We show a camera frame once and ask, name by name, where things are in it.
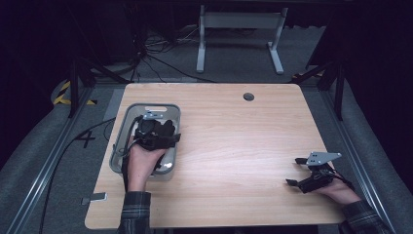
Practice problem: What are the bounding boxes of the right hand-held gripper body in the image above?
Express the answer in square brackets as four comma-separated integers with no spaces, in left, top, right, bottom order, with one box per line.
[297,151,343,195]

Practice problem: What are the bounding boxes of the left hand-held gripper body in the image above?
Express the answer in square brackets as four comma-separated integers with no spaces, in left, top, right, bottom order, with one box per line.
[133,111,168,151]

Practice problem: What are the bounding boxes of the white plastic bin grey rim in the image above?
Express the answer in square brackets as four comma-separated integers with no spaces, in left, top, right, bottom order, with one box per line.
[109,102,182,182]

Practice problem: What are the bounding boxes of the person's right hand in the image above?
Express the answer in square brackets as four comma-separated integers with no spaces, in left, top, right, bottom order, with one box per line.
[316,177,362,206]

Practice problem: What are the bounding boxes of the person's left hand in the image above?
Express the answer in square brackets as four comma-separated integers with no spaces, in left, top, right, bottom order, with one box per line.
[126,143,168,193]

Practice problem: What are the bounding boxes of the black tape floor mark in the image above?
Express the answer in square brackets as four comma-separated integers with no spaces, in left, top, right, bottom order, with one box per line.
[73,130,97,149]

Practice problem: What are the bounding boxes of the black metal stand legs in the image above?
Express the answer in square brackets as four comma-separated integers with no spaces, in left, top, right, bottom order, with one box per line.
[67,54,131,119]
[291,58,346,122]

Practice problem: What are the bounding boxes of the yellow black hazard tape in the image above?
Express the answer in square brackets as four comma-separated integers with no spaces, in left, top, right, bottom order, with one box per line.
[53,80,98,106]

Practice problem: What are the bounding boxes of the right hand-held gripper cable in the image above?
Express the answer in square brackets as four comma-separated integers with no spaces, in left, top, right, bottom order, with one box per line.
[327,163,356,192]

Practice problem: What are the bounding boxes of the hand-held gripper cable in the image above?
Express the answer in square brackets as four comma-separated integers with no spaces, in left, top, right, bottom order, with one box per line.
[121,114,144,193]
[327,163,356,192]

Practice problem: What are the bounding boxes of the left hand-held gripper cable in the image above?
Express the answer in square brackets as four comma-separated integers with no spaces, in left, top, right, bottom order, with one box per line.
[121,114,144,193]

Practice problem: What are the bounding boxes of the aluminium floor rail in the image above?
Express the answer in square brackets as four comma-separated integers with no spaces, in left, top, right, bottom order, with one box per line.
[319,87,397,234]
[5,87,95,234]

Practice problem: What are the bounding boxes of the small silver metal bracket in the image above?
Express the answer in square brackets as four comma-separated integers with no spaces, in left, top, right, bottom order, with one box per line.
[80,191,108,206]

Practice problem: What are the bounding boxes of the tangle of floor cables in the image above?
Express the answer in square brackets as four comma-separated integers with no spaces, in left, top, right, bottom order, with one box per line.
[128,24,217,84]

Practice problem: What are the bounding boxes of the black floor cable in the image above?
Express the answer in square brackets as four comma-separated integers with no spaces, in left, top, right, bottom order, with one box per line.
[38,117,117,234]

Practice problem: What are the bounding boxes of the white metal desk frame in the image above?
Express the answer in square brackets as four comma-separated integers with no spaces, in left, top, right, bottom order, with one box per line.
[196,4,289,75]

